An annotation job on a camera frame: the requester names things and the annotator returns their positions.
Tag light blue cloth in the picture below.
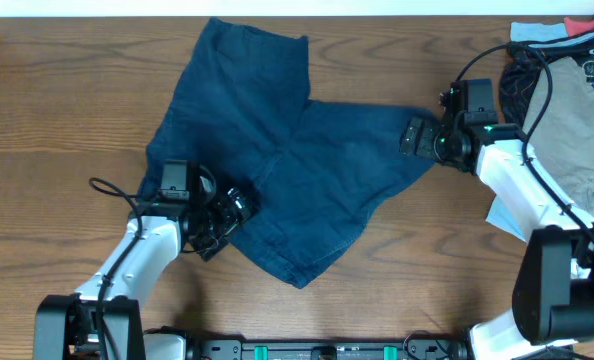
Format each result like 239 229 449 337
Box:
510 22 568 42

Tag black patterned garment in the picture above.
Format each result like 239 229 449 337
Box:
499 31 594 125

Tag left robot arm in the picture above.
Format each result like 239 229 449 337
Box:
33 186 252 359

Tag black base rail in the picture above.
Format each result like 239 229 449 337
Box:
141 327 478 360

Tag dark blue denim shorts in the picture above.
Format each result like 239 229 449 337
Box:
140 18 432 288

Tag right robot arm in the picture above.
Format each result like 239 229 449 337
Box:
400 117 594 359

